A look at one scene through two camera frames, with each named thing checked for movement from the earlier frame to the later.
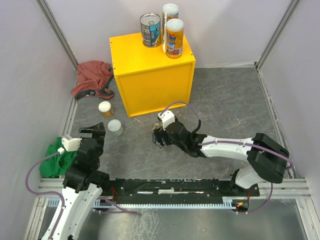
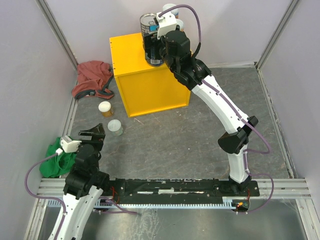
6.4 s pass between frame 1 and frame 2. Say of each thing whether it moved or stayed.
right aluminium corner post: stayed
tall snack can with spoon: stayed
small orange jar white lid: stayed
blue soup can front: moved
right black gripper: moved
